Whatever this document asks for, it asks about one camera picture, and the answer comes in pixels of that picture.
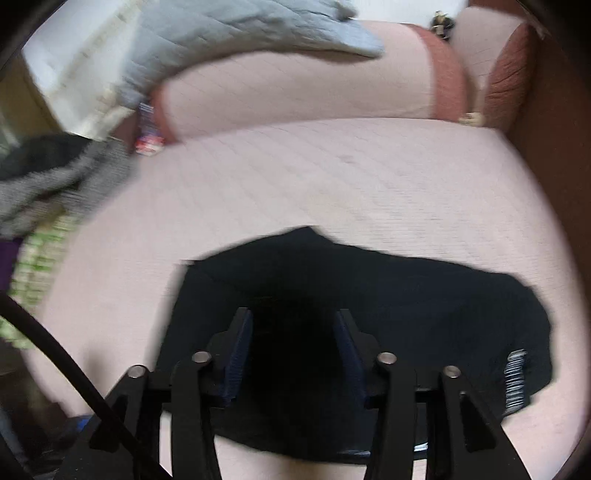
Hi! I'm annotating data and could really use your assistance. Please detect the pink sofa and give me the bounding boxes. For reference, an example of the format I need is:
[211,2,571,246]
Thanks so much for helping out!
[21,7,578,480]

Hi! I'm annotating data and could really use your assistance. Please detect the grey knitted cloth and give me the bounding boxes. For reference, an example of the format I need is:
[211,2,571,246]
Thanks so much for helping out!
[0,134,134,238]

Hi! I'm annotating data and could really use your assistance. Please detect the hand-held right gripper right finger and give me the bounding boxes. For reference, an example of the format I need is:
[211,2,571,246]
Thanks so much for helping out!
[333,309,532,480]

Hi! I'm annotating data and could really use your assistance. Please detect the black pants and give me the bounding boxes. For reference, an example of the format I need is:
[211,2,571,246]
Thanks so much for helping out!
[154,226,554,464]

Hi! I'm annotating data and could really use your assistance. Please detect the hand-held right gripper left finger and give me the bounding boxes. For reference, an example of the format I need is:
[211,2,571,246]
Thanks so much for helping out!
[59,307,254,480]

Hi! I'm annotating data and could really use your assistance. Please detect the green patterned cloth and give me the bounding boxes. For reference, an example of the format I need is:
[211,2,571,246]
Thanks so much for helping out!
[0,215,79,352]

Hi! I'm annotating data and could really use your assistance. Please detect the black cable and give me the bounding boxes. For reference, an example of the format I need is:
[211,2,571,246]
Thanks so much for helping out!
[0,293,169,480]

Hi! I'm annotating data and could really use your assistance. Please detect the red and white packet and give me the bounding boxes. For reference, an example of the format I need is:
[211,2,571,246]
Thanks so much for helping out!
[134,102,166,155]

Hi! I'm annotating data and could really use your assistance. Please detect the brown cushion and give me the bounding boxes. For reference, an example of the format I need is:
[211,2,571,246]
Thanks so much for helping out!
[480,21,536,132]

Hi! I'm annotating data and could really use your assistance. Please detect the grey quilted blanket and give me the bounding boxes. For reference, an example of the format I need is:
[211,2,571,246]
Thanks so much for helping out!
[117,0,386,109]

